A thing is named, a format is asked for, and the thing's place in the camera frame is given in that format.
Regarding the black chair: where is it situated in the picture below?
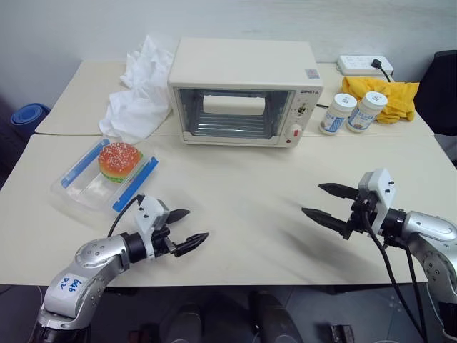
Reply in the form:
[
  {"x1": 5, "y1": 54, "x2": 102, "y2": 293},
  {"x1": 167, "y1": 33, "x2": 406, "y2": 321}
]
[{"x1": 413, "y1": 49, "x2": 457, "y2": 137}]

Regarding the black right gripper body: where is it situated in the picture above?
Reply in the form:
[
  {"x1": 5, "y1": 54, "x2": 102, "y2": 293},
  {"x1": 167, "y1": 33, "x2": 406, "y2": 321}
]
[{"x1": 344, "y1": 192, "x2": 378, "y2": 239}]

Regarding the white pill bottle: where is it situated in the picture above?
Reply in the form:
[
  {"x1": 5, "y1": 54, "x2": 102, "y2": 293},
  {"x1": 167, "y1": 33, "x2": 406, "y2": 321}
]
[
  {"x1": 346, "y1": 91, "x2": 389, "y2": 134},
  {"x1": 318, "y1": 93, "x2": 358, "y2": 136}
]

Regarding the white power strip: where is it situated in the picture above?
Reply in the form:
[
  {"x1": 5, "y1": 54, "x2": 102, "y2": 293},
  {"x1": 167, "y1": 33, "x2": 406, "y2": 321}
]
[{"x1": 336, "y1": 54, "x2": 395, "y2": 76}]

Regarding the yellow crumpled cloth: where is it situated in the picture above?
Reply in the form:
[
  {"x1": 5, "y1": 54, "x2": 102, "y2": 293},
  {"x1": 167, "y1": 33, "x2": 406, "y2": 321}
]
[{"x1": 341, "y1": 75, "x2": 421, "y2": 125}]

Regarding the cream toaster oven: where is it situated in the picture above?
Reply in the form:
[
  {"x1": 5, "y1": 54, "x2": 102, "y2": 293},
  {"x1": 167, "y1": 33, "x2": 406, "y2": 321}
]
[{"x1": 167, "y1": 36, "x2": 324, "y2": 148}]

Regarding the black power plug and cord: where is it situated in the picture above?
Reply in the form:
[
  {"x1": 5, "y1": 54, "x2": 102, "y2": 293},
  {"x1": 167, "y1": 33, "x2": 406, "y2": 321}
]
[{"x1": 371, "y1": 59, "x2": 395, "y2": 84}]

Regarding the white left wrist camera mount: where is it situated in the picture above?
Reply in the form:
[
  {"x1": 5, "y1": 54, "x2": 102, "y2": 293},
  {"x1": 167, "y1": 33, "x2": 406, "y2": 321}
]
[{"x1": 134, "y1": 195, "x2": 170, "y2": 259}]

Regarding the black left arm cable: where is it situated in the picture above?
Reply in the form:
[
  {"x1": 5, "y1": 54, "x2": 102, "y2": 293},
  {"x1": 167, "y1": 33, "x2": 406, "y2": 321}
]
[{"x1": 106, "y1": 194, "x2": 145, "y2": 238}]

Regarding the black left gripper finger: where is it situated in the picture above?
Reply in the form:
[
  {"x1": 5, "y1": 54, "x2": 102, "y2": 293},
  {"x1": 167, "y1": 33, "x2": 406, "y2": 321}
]
[
  {"x1": 174, "y1": 232, "x2": 210, "y2": 257},
  {"x1": 167, "y1": 209, "x2": 191, "y2": 226}
]

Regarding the clear container with blue clips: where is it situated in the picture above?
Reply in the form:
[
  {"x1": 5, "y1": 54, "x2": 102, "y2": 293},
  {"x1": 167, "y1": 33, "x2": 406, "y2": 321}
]
[{"x1": 49, "y1": 138, "x2": 160, "y2": 217}]

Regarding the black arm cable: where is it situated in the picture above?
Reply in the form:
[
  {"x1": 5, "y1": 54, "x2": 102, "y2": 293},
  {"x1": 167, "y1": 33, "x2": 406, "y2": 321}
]
[
  {"x1": 106, "y1": 194, "x2": 145, "y2": 238},
  {"x1": 361, "y1": 203, "x2": 429, "y2": 343}
]

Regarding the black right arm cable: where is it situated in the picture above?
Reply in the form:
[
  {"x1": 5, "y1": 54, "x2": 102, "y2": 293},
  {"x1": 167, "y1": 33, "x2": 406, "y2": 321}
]
[{"x1": 361, "y1": 203, "x2": 429, "y2": 343}]

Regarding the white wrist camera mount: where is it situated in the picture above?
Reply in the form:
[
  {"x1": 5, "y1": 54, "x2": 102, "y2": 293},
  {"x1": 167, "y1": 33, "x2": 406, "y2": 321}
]
[
  {"x1": 358, "y1": 167, "x2": 396, "y2": 233},
  {"x1": 134, "y1": 195, "x2": 170, "y2": 259}
]

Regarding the blue rolled mat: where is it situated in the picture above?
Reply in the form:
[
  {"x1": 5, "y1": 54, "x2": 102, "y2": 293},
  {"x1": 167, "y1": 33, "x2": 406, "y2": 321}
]
[{"x1": 10, "y1": 103, "x2": 53, "y2": 126}]

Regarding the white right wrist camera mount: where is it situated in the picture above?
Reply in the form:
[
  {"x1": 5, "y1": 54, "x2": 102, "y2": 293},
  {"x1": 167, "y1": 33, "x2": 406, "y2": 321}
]
[{"x1": 358, "y1": 167, "x2": 396, "y2": 233}]

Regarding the white crumpled cloth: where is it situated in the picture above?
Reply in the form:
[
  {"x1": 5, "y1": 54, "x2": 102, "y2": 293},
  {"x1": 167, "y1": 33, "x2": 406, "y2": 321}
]
[{"x1": 99, "y1": 34, "x2": 175, "y2": 143}]

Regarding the toy hamburger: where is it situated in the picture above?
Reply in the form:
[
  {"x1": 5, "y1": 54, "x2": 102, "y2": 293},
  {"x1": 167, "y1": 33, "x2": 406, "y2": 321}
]
[{"x1": 97, "y1": 142, "x2": 144, "y2": 185}]

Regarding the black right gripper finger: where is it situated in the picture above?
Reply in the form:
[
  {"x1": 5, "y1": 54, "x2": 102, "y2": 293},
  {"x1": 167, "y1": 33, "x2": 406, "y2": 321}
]
[
  {"x1": 301, "y1": 207, "x2": 351, "y2": 240},
  {"x1": 318, "y1": 182, "x2": 359, "y2": 202}
]

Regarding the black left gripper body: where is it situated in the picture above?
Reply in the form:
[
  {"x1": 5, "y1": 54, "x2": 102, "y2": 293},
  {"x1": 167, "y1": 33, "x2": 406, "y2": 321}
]
[{"x1": 151, "y1": 224, "x2": 178, "y2": 257}]

